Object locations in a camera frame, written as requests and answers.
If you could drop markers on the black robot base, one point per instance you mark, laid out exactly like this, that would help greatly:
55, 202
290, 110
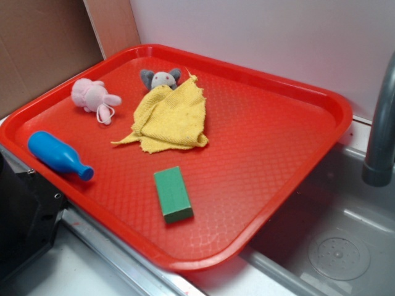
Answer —
31, 208

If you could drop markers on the green rectangular block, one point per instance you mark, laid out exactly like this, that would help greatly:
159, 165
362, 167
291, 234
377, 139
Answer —
173, 195

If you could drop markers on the red plastic tray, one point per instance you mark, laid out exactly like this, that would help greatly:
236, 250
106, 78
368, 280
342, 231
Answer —
266, 133

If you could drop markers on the yellow cloth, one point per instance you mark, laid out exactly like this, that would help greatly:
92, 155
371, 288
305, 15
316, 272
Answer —
170, 119

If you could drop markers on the grey plush elephant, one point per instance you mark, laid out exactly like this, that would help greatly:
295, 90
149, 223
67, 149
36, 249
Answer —
152, 79

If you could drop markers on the pink plush bunny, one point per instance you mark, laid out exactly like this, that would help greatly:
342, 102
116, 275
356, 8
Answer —
93, 97

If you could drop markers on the blue plastic bottle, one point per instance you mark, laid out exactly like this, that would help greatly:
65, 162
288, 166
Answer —
58, 155

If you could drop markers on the grey plastic sink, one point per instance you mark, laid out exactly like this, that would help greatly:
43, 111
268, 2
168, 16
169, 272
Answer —
333, 236

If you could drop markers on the grey faucet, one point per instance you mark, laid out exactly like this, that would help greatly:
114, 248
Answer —
379, 160

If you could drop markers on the brown cardboard panel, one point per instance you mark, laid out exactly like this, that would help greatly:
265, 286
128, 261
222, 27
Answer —
44, 43

